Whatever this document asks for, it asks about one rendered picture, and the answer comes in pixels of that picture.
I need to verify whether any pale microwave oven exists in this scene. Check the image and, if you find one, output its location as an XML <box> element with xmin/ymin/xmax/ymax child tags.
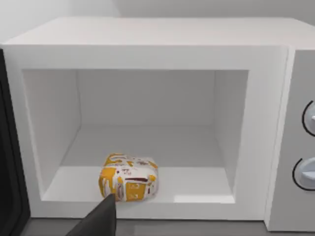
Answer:
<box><xmin>0</xmin><ymin>16</ymin><xmax>315</xmax><ymax>232</ymax></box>

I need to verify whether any black microwave door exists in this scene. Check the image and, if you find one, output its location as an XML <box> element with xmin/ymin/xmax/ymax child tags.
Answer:
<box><xmin>0</xmin><ymin>48</ymin><xmax>31</xmax><ymax>236</ymax></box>

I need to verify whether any yellow and white food bag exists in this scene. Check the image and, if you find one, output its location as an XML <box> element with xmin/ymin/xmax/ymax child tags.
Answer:
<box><xmin>98</xmin><ymin>153</ymin><xmax>160</xmax><ymax>202</ymax></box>

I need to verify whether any grey microwave knob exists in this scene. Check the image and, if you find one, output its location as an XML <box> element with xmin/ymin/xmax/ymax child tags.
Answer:
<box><xmin>292</xmin><ymin>157</ymin><xmax>315</xmax><ymax>191</ymax></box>
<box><xmin>302</xmin><ymin>100</ymin><xmax>315</xmax><ymax>137</ymax></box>

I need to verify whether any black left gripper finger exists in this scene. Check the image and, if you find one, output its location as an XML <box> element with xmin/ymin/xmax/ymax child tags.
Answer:
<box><xmin>64</xmin><ymin>193</ymin><xmax>117</xmax><ymax>236</ymax></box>

